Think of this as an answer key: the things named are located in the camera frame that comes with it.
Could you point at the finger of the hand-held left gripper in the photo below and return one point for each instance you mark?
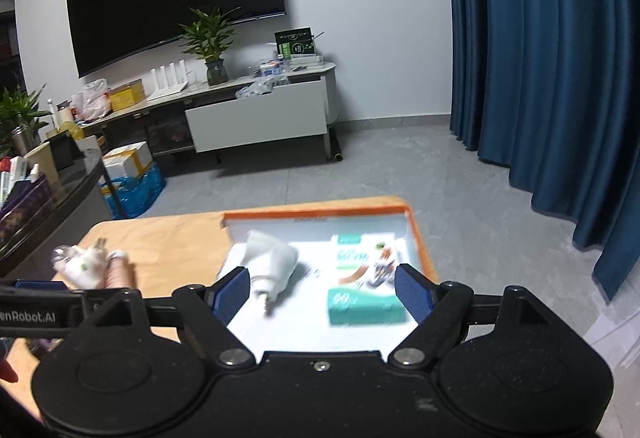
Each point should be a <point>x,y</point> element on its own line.
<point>40,284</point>

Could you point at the teal and white box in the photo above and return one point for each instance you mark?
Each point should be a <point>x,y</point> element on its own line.
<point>365,308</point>

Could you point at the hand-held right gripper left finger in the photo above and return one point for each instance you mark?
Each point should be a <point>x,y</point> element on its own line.
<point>232,293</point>

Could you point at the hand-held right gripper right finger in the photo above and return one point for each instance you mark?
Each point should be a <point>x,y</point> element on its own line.
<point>412,290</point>

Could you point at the small white box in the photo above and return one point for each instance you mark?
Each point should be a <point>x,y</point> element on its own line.
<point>90,144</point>

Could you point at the blue curtain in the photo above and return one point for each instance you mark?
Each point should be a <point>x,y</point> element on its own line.
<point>540,68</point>

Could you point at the blue white packaged item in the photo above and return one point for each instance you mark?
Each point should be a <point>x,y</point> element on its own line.
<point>270,68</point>

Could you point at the white router with antennas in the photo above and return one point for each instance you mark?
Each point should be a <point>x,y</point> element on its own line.
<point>162,81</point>

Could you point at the person's left hand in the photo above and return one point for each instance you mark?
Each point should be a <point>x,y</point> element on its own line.
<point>7,372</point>

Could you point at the black coffee table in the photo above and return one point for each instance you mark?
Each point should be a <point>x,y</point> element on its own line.
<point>65,198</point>

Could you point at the yellow box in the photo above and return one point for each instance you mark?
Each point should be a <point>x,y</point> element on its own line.
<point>127,97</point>

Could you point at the white tray with orange rim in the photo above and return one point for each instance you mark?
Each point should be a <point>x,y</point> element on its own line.
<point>320,228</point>

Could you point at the pink bottle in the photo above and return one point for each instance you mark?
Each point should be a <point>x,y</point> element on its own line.
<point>117,273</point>

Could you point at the white green plug-in heater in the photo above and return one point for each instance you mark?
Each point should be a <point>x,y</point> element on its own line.
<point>85,265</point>

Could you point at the row of books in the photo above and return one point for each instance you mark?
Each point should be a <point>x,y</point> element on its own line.
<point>12,178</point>

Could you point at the slim white bottle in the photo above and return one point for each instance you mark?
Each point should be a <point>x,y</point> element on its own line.
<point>51,113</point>

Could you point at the flat white boxes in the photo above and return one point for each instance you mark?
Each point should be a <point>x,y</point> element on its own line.
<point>307,62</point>

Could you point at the blue plastic bag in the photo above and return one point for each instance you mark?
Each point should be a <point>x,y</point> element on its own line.
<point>140,190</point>

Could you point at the potted green plant in vase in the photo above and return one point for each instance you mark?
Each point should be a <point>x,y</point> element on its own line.
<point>207,36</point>

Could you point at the red white plastic bag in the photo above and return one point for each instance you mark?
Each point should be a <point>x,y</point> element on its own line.
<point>92,101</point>

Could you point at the leafy green plant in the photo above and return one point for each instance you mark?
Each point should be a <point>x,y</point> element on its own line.
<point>17,111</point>

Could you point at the black and green box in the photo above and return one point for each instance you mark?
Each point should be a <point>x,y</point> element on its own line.
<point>295,43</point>

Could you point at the long tv cabinet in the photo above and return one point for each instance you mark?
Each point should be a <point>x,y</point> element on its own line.
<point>332,93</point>

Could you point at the beige paper cup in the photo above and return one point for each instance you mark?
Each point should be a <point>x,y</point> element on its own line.
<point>42,163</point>

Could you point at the white cabinet drawer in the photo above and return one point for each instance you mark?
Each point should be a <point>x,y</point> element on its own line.
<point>260,113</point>

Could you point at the yellow liquid bottle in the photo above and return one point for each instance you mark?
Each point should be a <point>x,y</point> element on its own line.
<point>72,128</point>

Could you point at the clear plastic bag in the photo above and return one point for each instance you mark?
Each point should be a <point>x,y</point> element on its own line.
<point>260,87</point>

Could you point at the steel cup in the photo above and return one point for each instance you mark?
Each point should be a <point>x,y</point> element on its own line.
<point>25,141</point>

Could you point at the white cardboard box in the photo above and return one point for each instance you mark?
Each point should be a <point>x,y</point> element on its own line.
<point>127,158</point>

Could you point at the purple patterned box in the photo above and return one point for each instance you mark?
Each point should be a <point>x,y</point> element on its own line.
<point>22,208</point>

